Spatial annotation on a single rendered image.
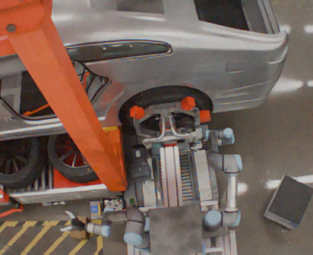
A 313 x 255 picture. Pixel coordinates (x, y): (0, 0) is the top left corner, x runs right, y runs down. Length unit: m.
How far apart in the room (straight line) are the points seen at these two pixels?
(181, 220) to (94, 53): 1.33
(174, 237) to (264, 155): 2.49
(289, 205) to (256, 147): 0.84
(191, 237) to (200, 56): 1.36
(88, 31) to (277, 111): 2.52
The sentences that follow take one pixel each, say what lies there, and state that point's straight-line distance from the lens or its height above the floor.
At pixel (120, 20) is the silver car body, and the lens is 2.72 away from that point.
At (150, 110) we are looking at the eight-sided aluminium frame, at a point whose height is 1.12.
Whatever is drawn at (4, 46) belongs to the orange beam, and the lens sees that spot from 1.79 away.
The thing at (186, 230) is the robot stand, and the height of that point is 2.03.
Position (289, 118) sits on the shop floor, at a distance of 4.51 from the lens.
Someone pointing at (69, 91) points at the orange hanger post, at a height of 2.27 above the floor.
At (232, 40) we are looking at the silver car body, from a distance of 2.83.
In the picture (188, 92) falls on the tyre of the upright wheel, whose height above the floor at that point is 1.11.
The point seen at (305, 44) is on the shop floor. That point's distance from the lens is 5.13.
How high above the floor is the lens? 3.94
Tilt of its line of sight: 65 degrees down
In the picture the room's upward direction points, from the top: 12 degrees counter-clockwise
